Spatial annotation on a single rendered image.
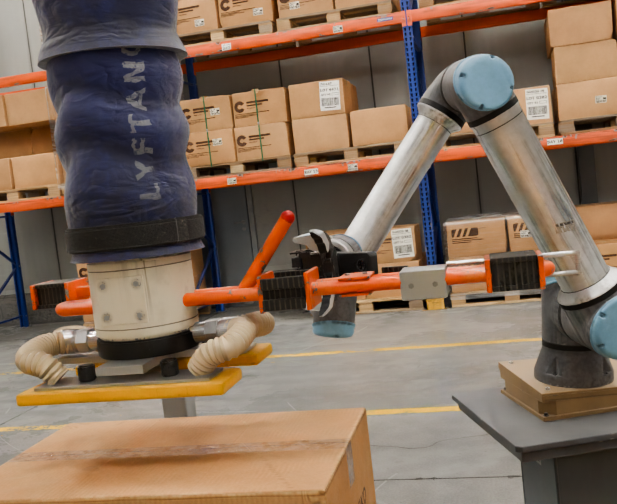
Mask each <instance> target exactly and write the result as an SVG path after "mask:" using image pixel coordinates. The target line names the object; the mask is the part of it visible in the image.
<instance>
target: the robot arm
mask: <svg viewBox="0 0 617 504"><path fill-rule="evenodd" d="M513 88H514V77H513V74H512V71H511V69H510V67H509V66H508V65H507V64H506V63H505V62H504V61H503V60H502V59H500V58H499V57H497V56H494V55H490V54H475V55H471V56H469V57H467V58H465V59H462V60H458V61H455V62H453V63H452V64H450V65H449V66H447V67H446V68H445V69H444V70H443V71H442V72H441V73H440V74H439V75H438V76H437V78H436V79H435V80H434V81H433V82H432V84H431V85H430V86H429V87H428V89H427V90H426V91H425V93H424V94H423V96H422V97H421V99H420V101H419V102H418V104H417V107H418V111H419V115H418V116H417V118H416V120H415V121H414V123H413V124H412V126H411V128H410V129H409V131H408V133H407V134H406V136H405V137H404V139H403V141H402V142H401V144H400V145H399V147H398V149H397V150H396V152H395V153H394V155H393V157H392V158H391V160H390V161H389V163H388V165H387V166H386V168H385V170H384V171H383V173H382V174H381V176H380V178H379V179H378V181H377V182H376V184H375V186H374V187H373V189H372V190H371V192H370V194H369V195H368V197H367V198H366V200H365V202H364V203H363V205H362V207H361V208H360V210H359V211H358V213H357V215H356V216H355V218H354V219H353V221H352V223H351V224H350V226H349V227H348V229H347V231H346V232H345V234H336V235H332V236H331V235H328V234H327V233H326V232H323V231H321V230H317V229H313V230H310V231H309V232H310V233H308V234H304V235H300V236H296V237H294V238H293V239H292V241H293V242H294V243H297V244H303V245H306V246H307V247H308V248H309V249H304V250H295V251H293V252H291V253H290V255H291V254H296V256H295V257H293V258H291V259H292V267H293V268H294V267H297V268H296V269H295V270H305V269H311V268H313V267H316V266H317V267H318V271H319V279H323V278H335V277H341V276H342V275H343V274H345V273H356V272H368V271H374V272H375V273H374V274H378V262H377V253H376V252H377V251H378V249H379V248H380V246H381V244H382V243H383V241H384V240H385V238H386V236H387V235H388V233H389V232H390V230H391V228H392V227H393V225H394V224H395V222H396V220H397V219H398V217H399V216H400V214H401V212H402V211H403V209H404V208H405V206H406V204H407V203H408V201H409V200H410V198H411V196H412V195H413V193H414V192H415V190H416V188H417V187H418V185H419V184H420V182H421V180H422V179H423V177H424V176H425V174H426V172H427V171H428V169H429V168H430V166H431V164H432V163H433V161H434V160H435V158H436V156H437V155H438V153H439V152H440V150H441V148H442V147H443V145H444V144H445V142H446V140H447V139H448V137H449V136H450V134H451V133H454V132H458V131H460V130H461V129H462V127H463V126H464V124H465V123H466V122H467V124H468V126H469V127H470V129H472V130H473V132H474V134H475V135H476V137H477V139H478V141H479V143H480V144H481V146H482V148H483V150H484V152H485V153H486V155H487V157H488V159H489V161H490V162H491V164H492V166H493V168H494V170H495V171H496V173H497V175H498V177H499V178H500V180H501V182H502V184H503V186H504V187H505V189H506V191H507V193H508V195H509V196H510V198H511V200H512V202H513V204H514V205H515V207H516V209H517V211H518V212H519V214H520V216H521V218H522V220H523V221H524V223H525V225H526V227H527V229H528V230H529V232H530V234H531V236H532V238H533V239H534V241H535V243H536V245H537V247H538V248H539V250H540V252H541V253H551V252H562V251H574V250H580V262H581V271H582V275H572V276H560V277H547V278H545V280H546V289H541V321H542V348H541V350H540V353H539V356H538V358H537V361H536V364H535V366H534V377H535V379H536V380H538V381H540V382H542V383H544V384H548V385H551V386H557V387H564V388H594V387H601V386H605V385H608V384H610V383H612V382H613V381H614V369H613V366H612V364H611V361H610V359H609V358H611V359H615V360H617V268H616V267H612V266H608V265H606V263H605V261H604V259H603V257H602V255H601V254H600V252H599V250H598V248H597V246H596V244H595V243H594V241H593V239H592V237H591V235H590V233H589V231H588V230H587V228H586V226H585V224H584V222H583V220H582V219H581V217H580V215H579V213H578V211H577V209H576V208H575V206H574V204H573V202H572V200H571V198H570V196H569V195H568V193H567V191H566V189H565V187H564V185H563V184H562V182H561V180H560V178H559V176H558V174H557V173H556V171H555V169H554V167H553V165H552V163H551V162H550V160H549V158H548V156H547V154H546V152H545V150H544V149H543V147H542V145H541V143H540V141H539V139H538V138H537V136H536V134H535V132H534V130H533V128H532V127H531V125H530V123H529V121H528V119H527V117H526V115H525V114H524V112H523V110H522V108H521V106H520V104H519V100H518V98H517V96H516V94H515V92H514V90H513ZM339 295H340V294H335V295H323V296H321V298H322V302H320V303H319V304H318V305H317V306H316V307H314V308H313V309H312V310H309V312H310V313H311V314H312V316H313V323H312V327H313V333H314V334H315V335H317V336H322V337H329V338H348V337H351V336H352V335H353V334H354V328H355V326H356V325H355V315H356V303H357V296H352V297H339Z"/></svg>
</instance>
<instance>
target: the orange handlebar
mask: <svg viewBox="0 0 617 504"><path fill-rule="evenodd" d="M544 269H545V277H547V276H550V275H552V274H553V273H554V271H555V265H554V263H553V262H551V261H548V260H544ZM374 273H375V272H374V271H368V272H356V273H345V274H343V275H342V276H341V277H335V278H323V279H317V280H316V282H312V283H311V292H312V296H323V295H335V294H340V295H339V297H352V296H364V295H371V294H372V293H373V292H374V291H384V290H396V289H400V286H401V282H400V278H399V272H393V273H381V274H374ZM445 281H446V283H447V285H457V284H470V283H482V282H486V275H485V265H474V266H462V267H451V268H447V271H446V276H445ZM237 288H238V286H231V287H219V288H208V289H196V290H194V293H186V294H184V296H183V304H184V305H185V306H187V307H189V306H201V305H213V304H225V303H238V302H250V301H259V300H258V291H257V284H255V286H254V287H252V288H241V289H237ZM76 294H77V297H78V298H79V297H90V296H91V294H90V287H89V285H86V286H78V287H76ZM55 311H56V313H57V314H58V315H59V316H63V317H66V316H79V315H91V314H93V309H92V302H91V299H81V300H72V301H66V302H62V303H60V304H58V305H57V306H56V308H55Z"/></svg>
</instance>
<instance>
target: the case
mask: <svg viewBox="0 0 617 504"><path fill-rule="evenodd" d="M0 504H376V495H375V486H374V477H373V468H372V459H371V450H370V441H369V432H368V423H367V414H366V409H365V408H346V409H327V410H309V411H290V412H271V413H253V414H234V415H216V416H197V417H179V418H160V419H141V420H123V421H104V422H86V423H69V424H68V425H66V426H64V427H63V428H61V429H60V430H58V431H56V432H55V433H53V434H51V435H50V436H48V437H47V438H45V439H43V440H42V441H40V442H38V443H37V444H35V445H33V446H32V447H30V448H29V449H27V450H25V451H24V452H22V453H20V454H19V455H17V456H16V457H14V458H12V459H11V460H9V461H7V462H6V463H4V464H3V465H1V466H0Z"/></svg>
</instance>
